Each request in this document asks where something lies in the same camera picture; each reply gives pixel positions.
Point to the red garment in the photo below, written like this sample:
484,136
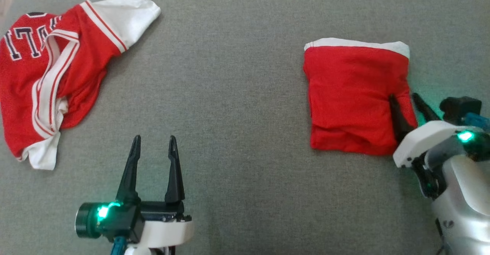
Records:
348,98

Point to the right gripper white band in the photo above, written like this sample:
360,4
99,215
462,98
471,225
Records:
425,140

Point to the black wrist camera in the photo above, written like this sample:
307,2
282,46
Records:
90,220
459,108

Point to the grey fabric sofa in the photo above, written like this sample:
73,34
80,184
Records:
245,94

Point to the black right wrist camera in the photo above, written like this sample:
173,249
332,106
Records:
459,108

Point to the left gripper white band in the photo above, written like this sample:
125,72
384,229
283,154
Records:
164,232

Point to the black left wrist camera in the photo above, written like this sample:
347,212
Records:
90,220

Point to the red and white basketball jersey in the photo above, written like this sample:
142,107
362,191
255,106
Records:
76,67

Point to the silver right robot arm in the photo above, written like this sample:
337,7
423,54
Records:
467,197

